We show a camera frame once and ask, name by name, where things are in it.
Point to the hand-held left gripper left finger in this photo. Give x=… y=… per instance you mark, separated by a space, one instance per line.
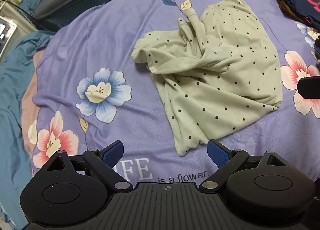
x=112 y=153

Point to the pink sheet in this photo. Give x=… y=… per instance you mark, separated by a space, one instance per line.
x=30 y=90

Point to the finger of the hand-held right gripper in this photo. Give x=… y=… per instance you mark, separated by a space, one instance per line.
x=308 y=87

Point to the blue duvet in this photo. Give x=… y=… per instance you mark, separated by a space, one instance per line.
x=10 y=82

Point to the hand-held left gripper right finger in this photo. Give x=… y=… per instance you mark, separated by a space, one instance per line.
x=217 y=153

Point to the pale green polka dot garment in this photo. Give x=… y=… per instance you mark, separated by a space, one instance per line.
x=225 y=45

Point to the white appliance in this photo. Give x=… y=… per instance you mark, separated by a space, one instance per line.
x=6 y=32

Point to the purple floral blanket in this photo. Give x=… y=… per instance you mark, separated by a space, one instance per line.
x=100 y=32

